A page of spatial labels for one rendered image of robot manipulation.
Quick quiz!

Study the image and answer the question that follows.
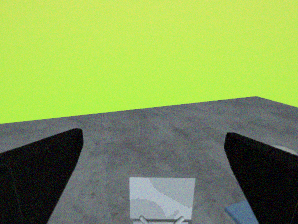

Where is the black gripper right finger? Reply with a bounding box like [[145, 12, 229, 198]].
[[224, 132, 298, 224]]

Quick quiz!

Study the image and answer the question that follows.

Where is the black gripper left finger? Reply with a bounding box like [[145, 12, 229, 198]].
[[0, 128, 83, 224]]

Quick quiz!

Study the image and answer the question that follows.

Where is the light blue flat mat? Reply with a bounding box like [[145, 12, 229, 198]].
[[224, 200, 259, 224]]

